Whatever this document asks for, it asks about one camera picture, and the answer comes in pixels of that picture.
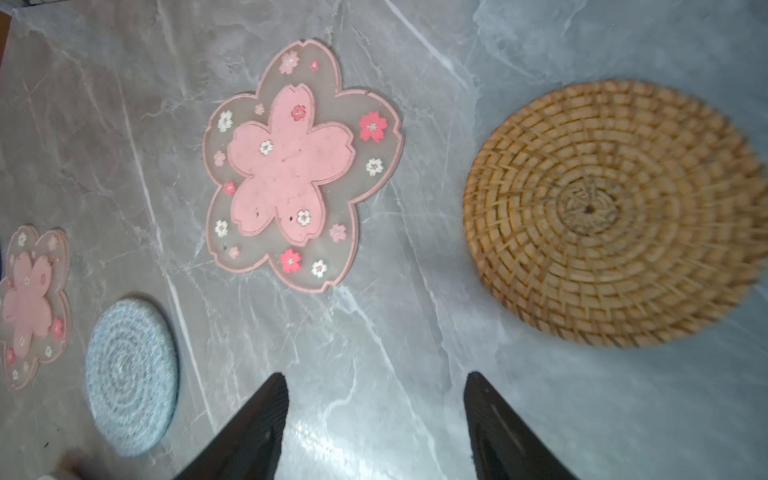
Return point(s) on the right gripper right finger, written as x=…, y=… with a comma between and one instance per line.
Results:
x=503, y=446

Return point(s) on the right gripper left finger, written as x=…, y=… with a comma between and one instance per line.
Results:
x=249, y=446

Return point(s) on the blue woven round coaster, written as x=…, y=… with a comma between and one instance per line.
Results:
x=132, y=376

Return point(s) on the pink flower coaster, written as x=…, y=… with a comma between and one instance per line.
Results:
x=35, y=312
x=291, y=161

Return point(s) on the rattan woven round coaster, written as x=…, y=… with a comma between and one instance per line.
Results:
x=617, y=213

